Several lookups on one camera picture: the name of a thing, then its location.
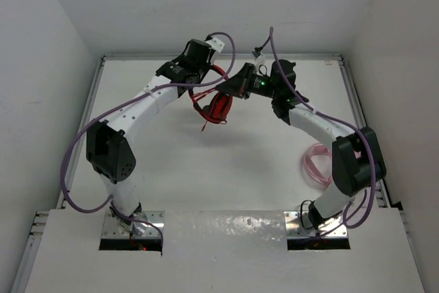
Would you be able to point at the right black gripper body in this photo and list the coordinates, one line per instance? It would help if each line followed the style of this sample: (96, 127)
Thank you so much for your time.
(261, 86)

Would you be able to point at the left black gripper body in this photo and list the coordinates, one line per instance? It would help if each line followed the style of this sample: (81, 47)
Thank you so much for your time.
(191, 88)

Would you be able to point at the red black headphones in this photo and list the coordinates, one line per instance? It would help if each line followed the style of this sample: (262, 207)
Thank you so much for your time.
(217, 110)

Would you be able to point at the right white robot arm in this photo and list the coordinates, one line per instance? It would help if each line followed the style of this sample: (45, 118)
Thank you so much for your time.
(357, 161)

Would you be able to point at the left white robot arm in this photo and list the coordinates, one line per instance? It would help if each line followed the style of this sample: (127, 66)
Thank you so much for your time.
(109, 142)

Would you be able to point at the pink headphones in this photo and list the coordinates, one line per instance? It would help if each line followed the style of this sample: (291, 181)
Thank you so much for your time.
(316, 164)

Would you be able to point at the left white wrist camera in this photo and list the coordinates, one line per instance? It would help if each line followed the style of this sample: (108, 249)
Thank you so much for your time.
(216, 44)

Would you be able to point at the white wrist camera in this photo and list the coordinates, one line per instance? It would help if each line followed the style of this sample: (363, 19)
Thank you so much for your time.
(259, 58)
(216, 44)

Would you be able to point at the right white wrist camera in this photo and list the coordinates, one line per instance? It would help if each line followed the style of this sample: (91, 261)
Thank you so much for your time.
(259, 58)

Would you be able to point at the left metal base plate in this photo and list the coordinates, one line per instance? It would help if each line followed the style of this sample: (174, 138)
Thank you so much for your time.
(114, 228)

